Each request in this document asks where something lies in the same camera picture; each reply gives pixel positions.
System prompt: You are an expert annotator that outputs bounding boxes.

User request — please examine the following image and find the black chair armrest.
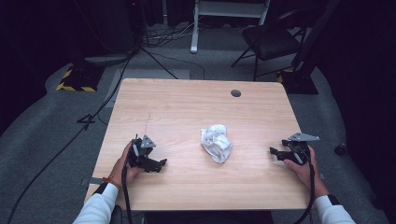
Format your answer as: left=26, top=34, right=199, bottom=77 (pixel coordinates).
left=109, top=204, right=124, bottom=224

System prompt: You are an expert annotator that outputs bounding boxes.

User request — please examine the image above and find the thin black floor cable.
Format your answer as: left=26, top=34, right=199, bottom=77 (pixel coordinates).
left=148, top=50, right=206, bottom=81

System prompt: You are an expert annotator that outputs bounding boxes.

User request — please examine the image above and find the long black floor cable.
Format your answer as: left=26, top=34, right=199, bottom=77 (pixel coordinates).
left=6, top=55, right=134, bottom=224

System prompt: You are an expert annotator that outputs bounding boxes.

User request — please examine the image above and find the orange bracelet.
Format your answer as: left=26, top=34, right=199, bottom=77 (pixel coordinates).
left=102, top=175, right=121, bottom=189

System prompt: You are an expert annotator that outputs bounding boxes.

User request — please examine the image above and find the hand-held gripper black cable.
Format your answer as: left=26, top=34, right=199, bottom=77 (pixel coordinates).
left=292, top=151, right=318, bottom=224
left=120, top=161, right=134, bottom=224

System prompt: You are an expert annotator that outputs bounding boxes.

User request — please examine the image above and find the person's left hand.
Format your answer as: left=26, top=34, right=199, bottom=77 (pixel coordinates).
left=108, top=141, right=145, bottom=189

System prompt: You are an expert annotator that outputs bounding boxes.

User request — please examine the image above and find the white metal stand frame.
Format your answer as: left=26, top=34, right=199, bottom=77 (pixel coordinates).
left=190, top=0, right=271, bottom=55

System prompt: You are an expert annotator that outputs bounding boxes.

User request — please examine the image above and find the straight black floor rod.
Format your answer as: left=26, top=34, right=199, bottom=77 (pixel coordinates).
left=139, top=46, right=179, bottom=80

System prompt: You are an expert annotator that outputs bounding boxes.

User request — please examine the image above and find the white towel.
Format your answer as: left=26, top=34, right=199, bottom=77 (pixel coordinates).
left=200, top=124, right=233, bottom=164

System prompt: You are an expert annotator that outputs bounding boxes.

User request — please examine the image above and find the left hand-held gripper black cable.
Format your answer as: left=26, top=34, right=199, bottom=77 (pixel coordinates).
left=120, top=161, right=134, bottom=224

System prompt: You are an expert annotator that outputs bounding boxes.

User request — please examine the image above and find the right hand-held gripper black cable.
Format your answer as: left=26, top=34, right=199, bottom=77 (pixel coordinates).
left=292, top=151, right=318, bottom=224

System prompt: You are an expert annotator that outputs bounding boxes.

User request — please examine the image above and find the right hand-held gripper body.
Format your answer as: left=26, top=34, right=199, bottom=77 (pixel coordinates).
left=281, top=132, right=320, bottom=166

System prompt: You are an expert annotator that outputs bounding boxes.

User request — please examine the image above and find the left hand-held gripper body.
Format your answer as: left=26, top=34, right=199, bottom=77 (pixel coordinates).
left=126, top=133, right=159, bottom=173

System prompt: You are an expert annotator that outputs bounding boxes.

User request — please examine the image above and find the person's dark lap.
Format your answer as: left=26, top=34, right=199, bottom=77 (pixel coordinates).
left=145, top=210, right=275, bottom=224

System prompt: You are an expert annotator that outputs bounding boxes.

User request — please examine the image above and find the dark equipment stand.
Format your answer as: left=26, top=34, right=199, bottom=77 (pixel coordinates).
left=69, top=0, right=146, bottom=67

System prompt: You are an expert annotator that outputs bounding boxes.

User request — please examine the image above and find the black yellow striped base plate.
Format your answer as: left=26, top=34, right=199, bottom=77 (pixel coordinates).
left=55, top=63, right=106, bottom=93
left=276, top=68, right=319, bottom=95

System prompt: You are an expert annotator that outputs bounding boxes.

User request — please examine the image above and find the black wristband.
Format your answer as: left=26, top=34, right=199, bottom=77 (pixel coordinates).
left=326, top=193, right=341, bottom=206

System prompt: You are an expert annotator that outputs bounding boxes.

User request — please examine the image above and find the person's right hand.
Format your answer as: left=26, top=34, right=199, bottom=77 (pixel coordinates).
left=283, top=146, right=327, bottom=198

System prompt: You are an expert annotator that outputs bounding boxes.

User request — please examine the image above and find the small black floor object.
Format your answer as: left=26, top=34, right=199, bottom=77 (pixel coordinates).
left=333, top=142, right=348, bottom=157

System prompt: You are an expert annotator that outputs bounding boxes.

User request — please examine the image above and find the bundle of floor cables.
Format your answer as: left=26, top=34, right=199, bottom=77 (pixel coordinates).
left=142, top=18, right=202, bottom=49

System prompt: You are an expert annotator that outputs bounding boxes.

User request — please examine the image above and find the black folding chair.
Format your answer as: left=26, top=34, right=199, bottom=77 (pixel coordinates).
left=230, top=6, right=309, bottom=82

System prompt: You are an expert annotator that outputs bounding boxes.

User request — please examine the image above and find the black slanted stand post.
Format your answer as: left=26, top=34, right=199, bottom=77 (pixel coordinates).
left=291, top=0, right=341, bottom=73

